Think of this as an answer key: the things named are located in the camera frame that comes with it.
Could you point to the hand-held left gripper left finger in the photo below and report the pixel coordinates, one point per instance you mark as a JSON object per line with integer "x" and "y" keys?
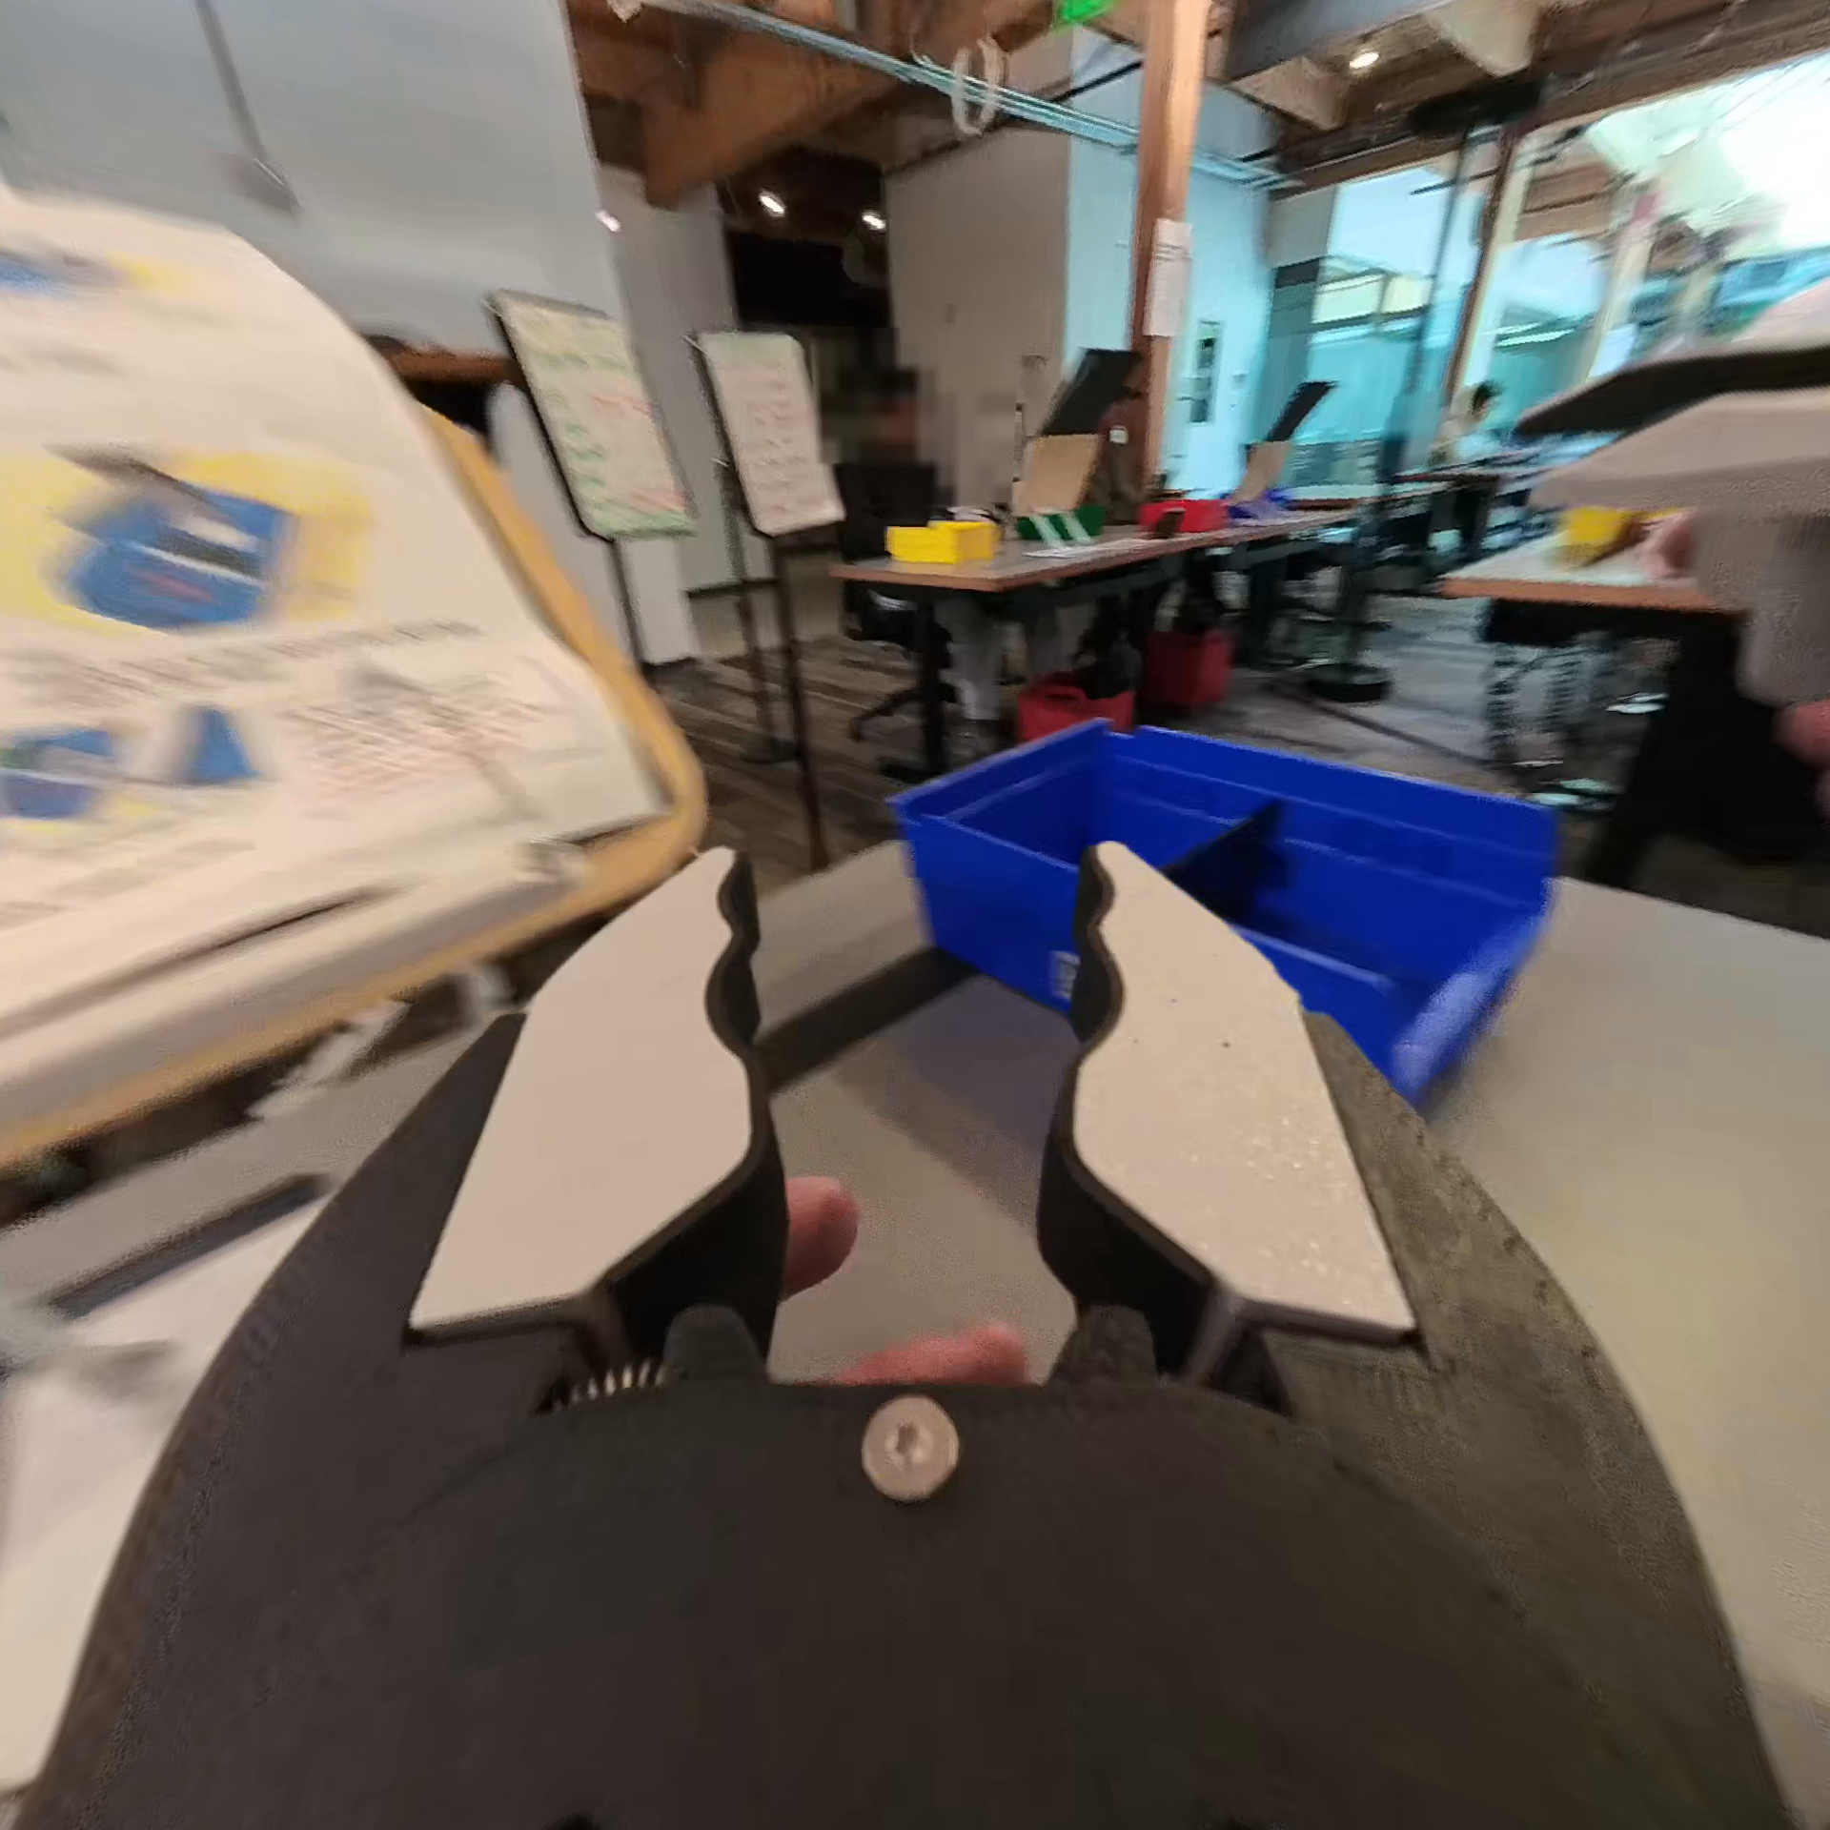
{"x": 599, "y": 1129}

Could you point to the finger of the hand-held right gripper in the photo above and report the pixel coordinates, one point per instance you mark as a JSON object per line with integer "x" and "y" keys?
{"x": 1714, "y": 365}
{"x": 1714, "y": 464}

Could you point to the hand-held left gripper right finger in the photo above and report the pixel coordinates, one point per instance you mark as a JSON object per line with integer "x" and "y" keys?
{"x": 1230, "y": 1144}

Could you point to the blue plastic bin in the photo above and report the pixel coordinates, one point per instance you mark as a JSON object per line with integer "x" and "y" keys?
{"x": 1000, "y": 888}

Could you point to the person's right hand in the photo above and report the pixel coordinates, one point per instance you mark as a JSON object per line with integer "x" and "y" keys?
{"x": 1670, "y": 546}

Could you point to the person's left hand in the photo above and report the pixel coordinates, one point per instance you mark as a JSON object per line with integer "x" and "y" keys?
{"x": 822, "y": 1229}

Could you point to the yellow bin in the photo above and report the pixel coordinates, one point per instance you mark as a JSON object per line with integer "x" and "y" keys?
{"x": 1598, "y": 532}
{"x": 943, "y": 541}

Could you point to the wooden column with notice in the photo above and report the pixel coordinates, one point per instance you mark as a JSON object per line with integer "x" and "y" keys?
{"x": 1170, "y": 172}

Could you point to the long workbench desk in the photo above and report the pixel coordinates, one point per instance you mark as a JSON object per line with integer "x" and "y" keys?
{"x": 1087, "y": 558}

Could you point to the green bin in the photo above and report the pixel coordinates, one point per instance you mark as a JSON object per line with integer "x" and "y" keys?
{"x": 1057, "y": 525}

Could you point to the tan cardboard sheet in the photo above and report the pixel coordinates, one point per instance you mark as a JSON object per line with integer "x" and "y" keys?
{"x": 1057, "y": 476}

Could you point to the whiteboard with green writing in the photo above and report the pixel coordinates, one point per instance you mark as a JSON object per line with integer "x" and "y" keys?
{"x": 599, "y": 414}

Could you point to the whiteboard with red writing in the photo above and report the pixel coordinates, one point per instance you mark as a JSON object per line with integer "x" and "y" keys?
{"x": 771, "y": 429}

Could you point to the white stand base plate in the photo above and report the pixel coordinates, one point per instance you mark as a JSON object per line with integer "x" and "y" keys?
{"x": 172, "y": 1000}

